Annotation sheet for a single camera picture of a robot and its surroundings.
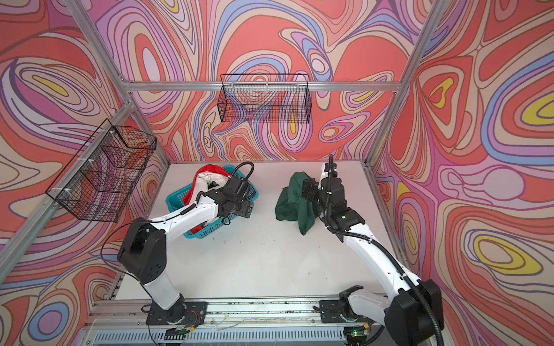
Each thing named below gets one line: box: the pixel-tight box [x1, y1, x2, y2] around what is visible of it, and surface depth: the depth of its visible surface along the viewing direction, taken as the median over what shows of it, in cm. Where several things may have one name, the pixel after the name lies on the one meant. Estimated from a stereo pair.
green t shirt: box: [275, 171, 319, 236], surface depth 87 cm
